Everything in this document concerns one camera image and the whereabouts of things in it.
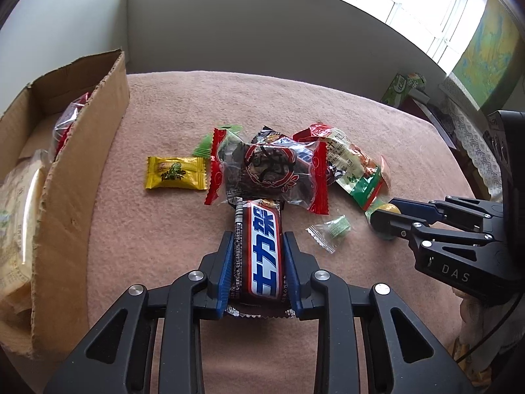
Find small clear green candy packet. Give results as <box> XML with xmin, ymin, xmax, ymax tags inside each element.
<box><xmin>305</xmin><ymin>214</ymin><xmax>352</xmax><ymax>254</ymax></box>

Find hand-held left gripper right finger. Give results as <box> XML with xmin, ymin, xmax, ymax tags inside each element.
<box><xmin>282</xmin><ymin>232</ymin><xmax>480</xmax><ymax>394</ymax></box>

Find green tissue box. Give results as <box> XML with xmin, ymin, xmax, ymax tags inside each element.
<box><xmin>379</xmin><ymin>73</ymin><xmax>426</xmax><ymax>108</ymax></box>

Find yellow candy packet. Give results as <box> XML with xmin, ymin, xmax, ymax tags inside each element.
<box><xmin>145</xmin><ymin>155</ymin><xmax>211</xmax><ymax>191</ymax></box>

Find wall map poster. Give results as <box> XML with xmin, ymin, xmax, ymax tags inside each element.
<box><xmin>453</xmin><ymin>0</ymin><xmax>522</xmax><ymax>110</ymax></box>

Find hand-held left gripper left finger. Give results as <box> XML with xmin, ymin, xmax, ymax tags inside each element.
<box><xmin>43</xmin><ymin>231</ymin><xmax>235</xmax><ymax>394</ymax></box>

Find clear red-edged pastry packet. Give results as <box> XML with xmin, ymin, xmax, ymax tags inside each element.
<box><xmin>204</xmin><ymin>128</ymin><xmax>330</xmax><ymax>216</ymax></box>
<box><xmin>52</xmin><ymin>92</ymin><xmax>91</xmax><ymax>162</ymax></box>

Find yellow green round candy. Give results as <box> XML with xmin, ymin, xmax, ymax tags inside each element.
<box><xmin>365</xmin><ymin>201</ymin><xmax>403</xmax><ymax>242</ymax></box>

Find red green snack packet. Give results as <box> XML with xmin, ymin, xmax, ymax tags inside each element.
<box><xmin>293</xmin><ymin>122</ymin><xmax>388</xmax><ymax>211</ymax></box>

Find pink blanket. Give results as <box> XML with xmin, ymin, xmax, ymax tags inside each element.
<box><xmin>12</xmin><ymin>70</ymin><xmax>491</xmax><ymax>394</ymax></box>

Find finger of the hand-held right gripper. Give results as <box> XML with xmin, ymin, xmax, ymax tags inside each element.
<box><xmin>370</xmin><ymin>208</ymin><xmax>499</xmax><ymax>256</ymax></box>
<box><xmin>388</xmin><ymin>196</ymin><xmax>503</xmax><ymax>234</ymax></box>

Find white window frame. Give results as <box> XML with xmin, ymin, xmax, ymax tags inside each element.
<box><xmin>369</xmin><ymin>0</ymin><xmax>491</xmax><ymax>75</ymax></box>

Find white lace cloth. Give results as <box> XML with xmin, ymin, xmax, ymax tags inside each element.
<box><xmin>444</xmin><ymin>73</ymin><xmax>506</xmax><ymax>203</ymax></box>

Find snack packets inside box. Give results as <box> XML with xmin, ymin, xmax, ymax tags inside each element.
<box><xmin>0</xmin><ymin>150</ymin><xmax>52</xmax><ymax>321</ymax></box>

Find cardboard box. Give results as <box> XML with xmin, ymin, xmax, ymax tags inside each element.
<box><xmin>0</xmin><ymin>49</ymin><xmax>131</xmax><ymax>360</ymax></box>

